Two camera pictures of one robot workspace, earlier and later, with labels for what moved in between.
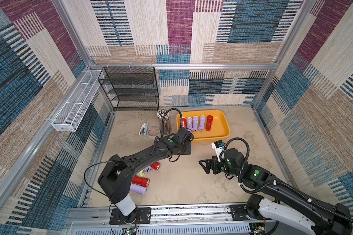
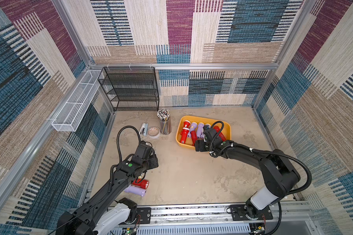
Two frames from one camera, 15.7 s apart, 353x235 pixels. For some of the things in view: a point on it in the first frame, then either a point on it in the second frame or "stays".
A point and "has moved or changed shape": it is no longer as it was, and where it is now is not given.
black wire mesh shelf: x=135 y=88 stays
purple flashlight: x=138 y=189 stays
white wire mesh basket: x=69 y=116 stays
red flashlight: x=156 y=165 has moved or changed shape
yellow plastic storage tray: x=219 y=131 -> x=188 y=143
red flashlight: x=209 y=123 -> x=221 y=135
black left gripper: x=189 y=149 -> x=154 y=159
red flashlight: x=141 y=181 stays
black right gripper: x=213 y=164 -> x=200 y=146
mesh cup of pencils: x=167 y=126 stays
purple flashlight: x=195 y=121 -> x=200 y=130
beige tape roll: x=153 y=131 stays
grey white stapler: x=143 y=130 stays
